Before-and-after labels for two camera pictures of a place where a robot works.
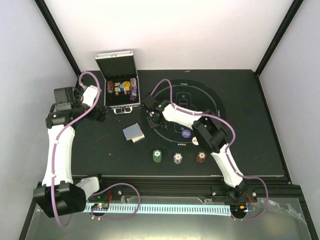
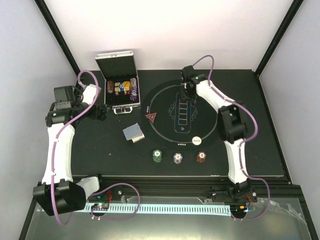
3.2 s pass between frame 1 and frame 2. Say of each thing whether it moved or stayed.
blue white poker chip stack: stayed
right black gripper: moved
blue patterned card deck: stayed
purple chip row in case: stayed
